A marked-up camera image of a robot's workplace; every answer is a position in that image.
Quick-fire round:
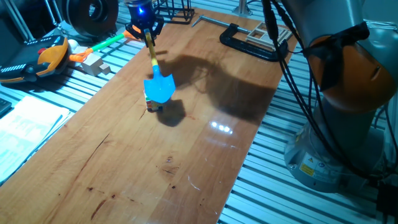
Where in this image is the white round object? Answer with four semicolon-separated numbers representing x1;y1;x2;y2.
67;39;88;55

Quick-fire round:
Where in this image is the black keyboard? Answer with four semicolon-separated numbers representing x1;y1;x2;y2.
0;98;12;119

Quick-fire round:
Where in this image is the grey metal stand leg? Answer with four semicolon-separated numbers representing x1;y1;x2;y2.
1;0;35;43

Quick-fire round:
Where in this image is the black round drum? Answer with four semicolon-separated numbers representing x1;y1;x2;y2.
62;0;119;37

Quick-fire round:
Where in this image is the frame post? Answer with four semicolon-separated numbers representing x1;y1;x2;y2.
232;0;253;17

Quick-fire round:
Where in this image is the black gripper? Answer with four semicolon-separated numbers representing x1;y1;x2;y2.
125;0;165;47

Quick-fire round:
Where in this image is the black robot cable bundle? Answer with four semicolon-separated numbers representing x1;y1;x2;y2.
261;0;398;187

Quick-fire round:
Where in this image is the black C-clamp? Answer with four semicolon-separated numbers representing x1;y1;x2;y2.
191;14;289;62

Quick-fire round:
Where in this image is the blue toy shovel yellow shaft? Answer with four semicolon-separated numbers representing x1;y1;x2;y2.
143;28;177;104

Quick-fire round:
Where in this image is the black and orange teach pendant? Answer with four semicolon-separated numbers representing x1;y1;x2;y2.
0;34;70;84

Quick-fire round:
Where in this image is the multicoloured puzzle cube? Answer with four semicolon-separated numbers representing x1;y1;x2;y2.
143;93;165;113

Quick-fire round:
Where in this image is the orange toy shovel green shaft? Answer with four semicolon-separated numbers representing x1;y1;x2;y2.
68;24;144;63

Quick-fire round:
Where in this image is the pale wooden block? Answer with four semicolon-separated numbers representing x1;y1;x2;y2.
81;53;111;77

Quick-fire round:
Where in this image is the white paper stack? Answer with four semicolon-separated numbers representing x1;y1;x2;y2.
0;95;75;184

